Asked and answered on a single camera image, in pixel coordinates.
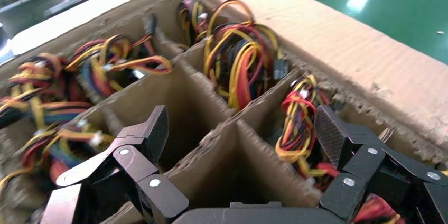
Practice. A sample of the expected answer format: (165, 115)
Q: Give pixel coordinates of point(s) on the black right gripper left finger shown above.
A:
(140, 166)

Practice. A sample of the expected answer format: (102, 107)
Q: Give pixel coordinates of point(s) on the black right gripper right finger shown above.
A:
(364, 166)

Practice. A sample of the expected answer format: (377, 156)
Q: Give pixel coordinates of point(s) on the cardboard box with dividers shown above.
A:
(350, 40)

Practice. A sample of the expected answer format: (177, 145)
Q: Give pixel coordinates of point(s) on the white table under box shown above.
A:
(87, 11)

